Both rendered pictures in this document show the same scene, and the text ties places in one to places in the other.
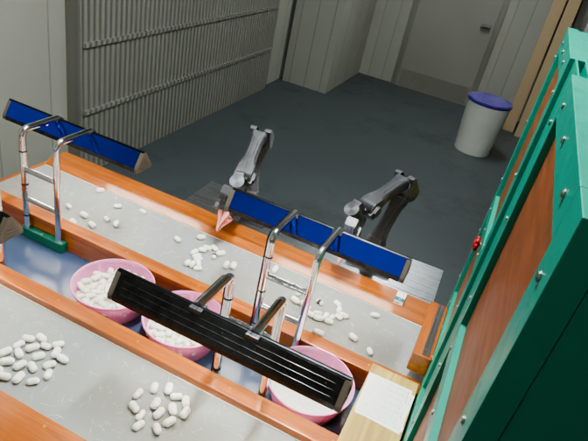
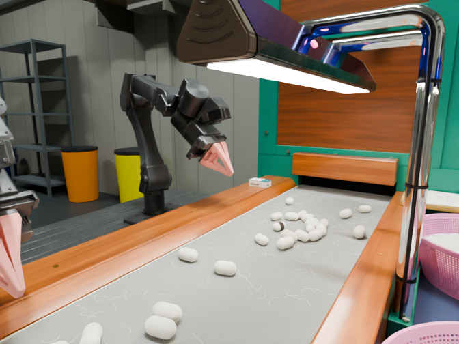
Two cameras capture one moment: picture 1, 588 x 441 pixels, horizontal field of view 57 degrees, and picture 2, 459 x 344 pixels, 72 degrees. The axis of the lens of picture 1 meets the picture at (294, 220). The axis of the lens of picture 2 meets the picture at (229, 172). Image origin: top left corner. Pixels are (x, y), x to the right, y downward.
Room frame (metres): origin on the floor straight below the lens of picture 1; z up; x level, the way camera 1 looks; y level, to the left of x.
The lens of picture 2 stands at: (1.48, 0.50, 1.00)
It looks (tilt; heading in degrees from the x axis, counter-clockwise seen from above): 11 degrees down; 286
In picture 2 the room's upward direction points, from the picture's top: straight up
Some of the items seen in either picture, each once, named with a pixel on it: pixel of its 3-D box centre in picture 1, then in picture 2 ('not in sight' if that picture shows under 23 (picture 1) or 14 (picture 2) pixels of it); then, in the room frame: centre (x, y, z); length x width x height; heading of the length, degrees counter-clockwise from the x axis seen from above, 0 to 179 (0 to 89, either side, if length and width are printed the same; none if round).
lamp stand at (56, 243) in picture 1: (58, 183); not in sight; (1.70, 0.88, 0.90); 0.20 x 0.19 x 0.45; 72
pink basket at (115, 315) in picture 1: (113, 293); not in sight; (1.38, 0.53, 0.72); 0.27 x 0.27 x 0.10
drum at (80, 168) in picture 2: not in sight; (82, 173); (4.02, -2.41, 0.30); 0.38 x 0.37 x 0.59; 73
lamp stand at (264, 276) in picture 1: (293, 286); (362, 170); (1.40, -0.05, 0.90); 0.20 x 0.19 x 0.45; 72
